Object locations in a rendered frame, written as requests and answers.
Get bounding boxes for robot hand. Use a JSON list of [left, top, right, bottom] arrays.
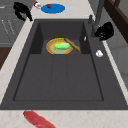
[[13, 1, 35, 23], [93, 21, 115, 42]]

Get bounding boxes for small red white thing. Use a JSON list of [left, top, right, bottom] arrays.
[[33, 1, 42, 10]]

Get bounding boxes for dark grey tap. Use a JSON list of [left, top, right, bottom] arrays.
[[87, 0, 107, 38]]

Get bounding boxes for small dark red round thing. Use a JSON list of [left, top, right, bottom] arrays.
[[47, 3, 53, 9]]

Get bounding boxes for blue plate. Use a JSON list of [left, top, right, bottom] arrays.
[[40, 3, 67, 15]]

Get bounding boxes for wooden stick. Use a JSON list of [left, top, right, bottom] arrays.
[[64, 37, 82, 53]]

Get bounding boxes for green vegetable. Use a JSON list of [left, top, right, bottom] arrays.
[[52, 41, 71, 52]]

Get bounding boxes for yellow plate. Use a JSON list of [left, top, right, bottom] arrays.
[[45, 37, 74, 55]]

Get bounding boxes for dark grey sink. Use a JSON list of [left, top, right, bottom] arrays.
[[0, 18, 128, 111]]

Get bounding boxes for red sausage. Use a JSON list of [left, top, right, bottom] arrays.
[[22, 110, 58, 128]]

